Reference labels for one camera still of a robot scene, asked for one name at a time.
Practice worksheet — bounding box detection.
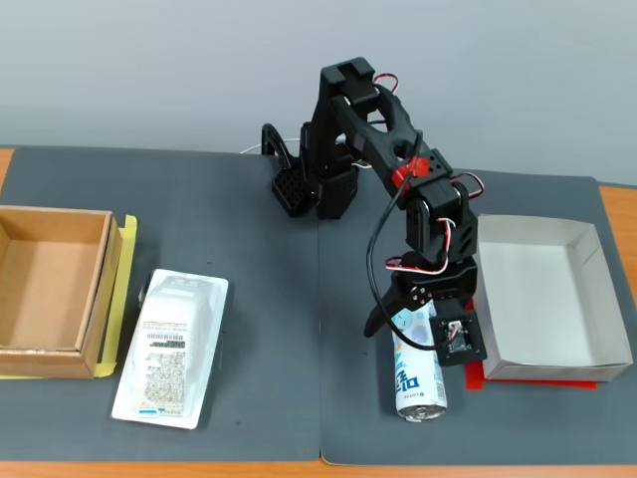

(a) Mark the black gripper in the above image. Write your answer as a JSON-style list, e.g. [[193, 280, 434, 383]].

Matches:
[[364, 251, 480, 341]]

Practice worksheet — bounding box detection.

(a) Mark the white blue drink can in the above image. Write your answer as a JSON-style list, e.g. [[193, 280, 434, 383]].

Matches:
[[391, 303, 449, 424]]

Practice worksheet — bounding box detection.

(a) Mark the white paper box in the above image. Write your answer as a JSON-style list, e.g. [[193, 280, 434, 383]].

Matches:
[[471, 213, 634, 383]]

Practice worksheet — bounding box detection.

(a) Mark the brown cardboard box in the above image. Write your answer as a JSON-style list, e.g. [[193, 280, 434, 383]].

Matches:
[[0, 205, 123, 380]]

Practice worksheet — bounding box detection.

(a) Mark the grey textured mat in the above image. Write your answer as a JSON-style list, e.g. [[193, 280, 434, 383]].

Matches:
[[0, 146, 322, 463], [318, 161, 637, 467]]

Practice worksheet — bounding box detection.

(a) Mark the red paper sheet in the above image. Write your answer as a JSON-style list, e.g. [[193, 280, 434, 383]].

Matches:
[[465, 360, 598, 392]]

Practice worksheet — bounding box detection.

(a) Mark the white blister package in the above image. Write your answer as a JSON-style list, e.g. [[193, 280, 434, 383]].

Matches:
[[109, 268, 230, 430]]

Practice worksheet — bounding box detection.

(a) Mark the yellow paper sheet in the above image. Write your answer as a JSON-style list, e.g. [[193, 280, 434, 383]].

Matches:
[[0, 214, 139, 380]]

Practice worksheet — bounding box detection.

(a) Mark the red white servo wire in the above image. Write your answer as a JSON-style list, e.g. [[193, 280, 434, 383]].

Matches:
[[450, 171, 487, 201], [385, 217, 458, 276], [374, 73, 402, 97]]

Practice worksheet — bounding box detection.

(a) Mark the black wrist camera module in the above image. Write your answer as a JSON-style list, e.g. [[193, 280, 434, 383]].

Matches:
[[430, 313, 489, 368]]

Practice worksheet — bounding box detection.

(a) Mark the red cable clip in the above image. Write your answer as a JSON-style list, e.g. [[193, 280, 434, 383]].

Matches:
[[390, 156, 429, 193]]

